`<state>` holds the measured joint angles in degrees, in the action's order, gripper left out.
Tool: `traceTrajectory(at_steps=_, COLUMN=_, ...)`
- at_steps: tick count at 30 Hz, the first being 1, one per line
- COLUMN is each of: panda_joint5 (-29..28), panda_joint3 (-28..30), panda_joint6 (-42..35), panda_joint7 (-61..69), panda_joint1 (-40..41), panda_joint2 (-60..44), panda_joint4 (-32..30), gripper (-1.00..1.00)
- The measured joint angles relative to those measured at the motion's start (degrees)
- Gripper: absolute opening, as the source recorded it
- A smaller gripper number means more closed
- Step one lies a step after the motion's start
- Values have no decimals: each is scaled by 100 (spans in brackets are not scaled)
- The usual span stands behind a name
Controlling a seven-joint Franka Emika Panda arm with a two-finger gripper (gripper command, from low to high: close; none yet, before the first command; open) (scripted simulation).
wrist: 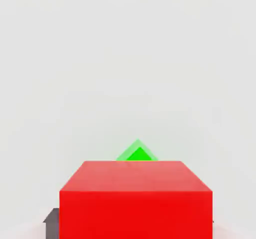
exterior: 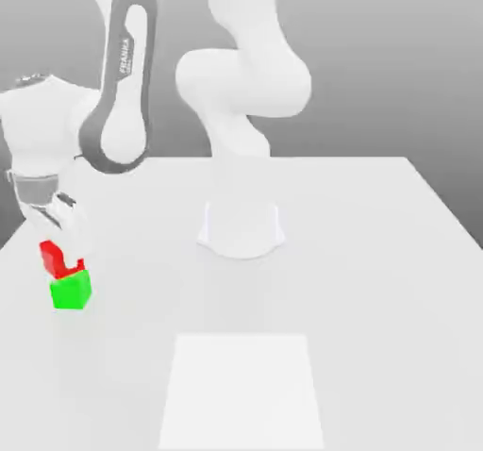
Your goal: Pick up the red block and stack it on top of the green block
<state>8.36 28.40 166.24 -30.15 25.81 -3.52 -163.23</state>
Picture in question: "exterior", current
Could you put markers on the small red cube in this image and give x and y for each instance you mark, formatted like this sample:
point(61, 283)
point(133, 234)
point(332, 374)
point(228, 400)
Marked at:
point(51, 260)

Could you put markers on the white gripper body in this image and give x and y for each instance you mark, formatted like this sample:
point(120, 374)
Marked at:
point(66, 228)

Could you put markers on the small green cube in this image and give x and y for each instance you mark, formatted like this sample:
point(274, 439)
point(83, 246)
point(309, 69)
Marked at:
point(69, 292)

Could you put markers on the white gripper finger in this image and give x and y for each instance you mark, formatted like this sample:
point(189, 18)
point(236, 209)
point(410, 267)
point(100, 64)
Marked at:
point(72, 254)

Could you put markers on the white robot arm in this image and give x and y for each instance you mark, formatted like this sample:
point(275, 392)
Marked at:
point(241, 81)

